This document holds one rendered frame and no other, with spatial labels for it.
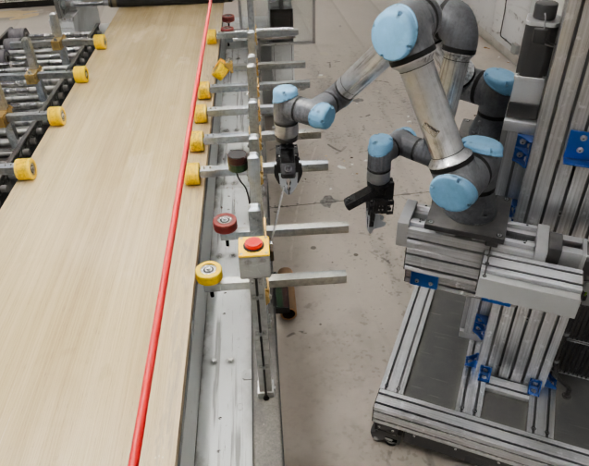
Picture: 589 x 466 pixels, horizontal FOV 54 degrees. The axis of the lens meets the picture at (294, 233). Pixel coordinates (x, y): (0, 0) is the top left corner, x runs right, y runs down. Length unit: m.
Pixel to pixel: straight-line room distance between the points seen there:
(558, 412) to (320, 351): 1.01
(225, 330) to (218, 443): 0.42
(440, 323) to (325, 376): 0.55
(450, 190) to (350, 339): 1.38
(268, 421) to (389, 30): 1.03
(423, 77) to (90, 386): 1.10
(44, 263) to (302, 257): 1.63
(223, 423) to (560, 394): 1.32
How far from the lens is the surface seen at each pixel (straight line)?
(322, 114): 1.68
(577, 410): 2.45
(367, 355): 2.70
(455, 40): 1.76
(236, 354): 1.89
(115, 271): 1.83
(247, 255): 1.29
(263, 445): 1.59
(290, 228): 1.96
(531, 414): 2.35
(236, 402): 1.77
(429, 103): 1.49
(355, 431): 2.46
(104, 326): 1.66
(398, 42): 1.44
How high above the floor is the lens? 2.03
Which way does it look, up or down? 37 degrees down
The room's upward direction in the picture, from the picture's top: 2 degrees counter-clockwise
